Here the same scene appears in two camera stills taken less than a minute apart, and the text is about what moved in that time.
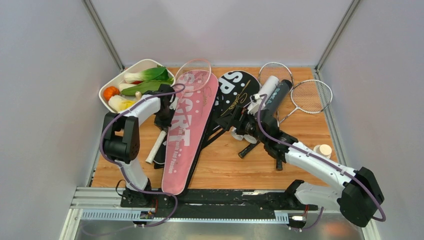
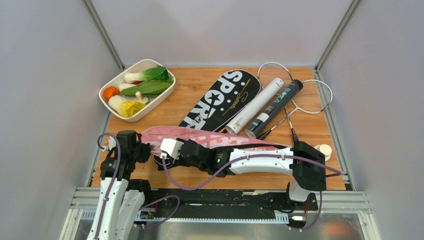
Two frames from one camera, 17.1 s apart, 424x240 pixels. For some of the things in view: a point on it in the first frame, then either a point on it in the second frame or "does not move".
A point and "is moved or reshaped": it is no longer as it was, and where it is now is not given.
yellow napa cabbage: (117, 103) does not move
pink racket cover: (188, 117) → (153, 135)
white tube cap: (324, 150) does not move
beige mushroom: (138, 94) does not move
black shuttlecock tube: (274, 102) is moved or reshaped
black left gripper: (167, 124) → (147, 149)
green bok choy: (158, 74) does not move
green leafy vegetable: (146, 86) does not move
